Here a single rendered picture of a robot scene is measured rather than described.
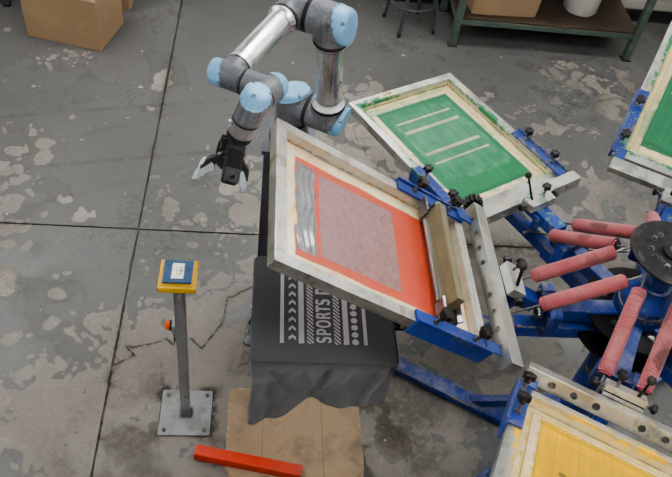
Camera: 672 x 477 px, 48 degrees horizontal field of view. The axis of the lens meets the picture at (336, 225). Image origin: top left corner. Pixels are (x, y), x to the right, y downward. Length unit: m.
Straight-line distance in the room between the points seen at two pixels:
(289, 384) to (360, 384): 0.24
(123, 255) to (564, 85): 3.36
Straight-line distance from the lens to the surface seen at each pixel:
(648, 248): 2.64
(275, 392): 2.63
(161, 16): 5.74
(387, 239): 2.38
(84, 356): 3.64
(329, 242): 2.17
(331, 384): 2.58
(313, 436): 3.37
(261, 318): 2.53
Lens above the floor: 2.99
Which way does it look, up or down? 46 degrees down
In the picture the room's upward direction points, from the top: 10 degrees clockwise
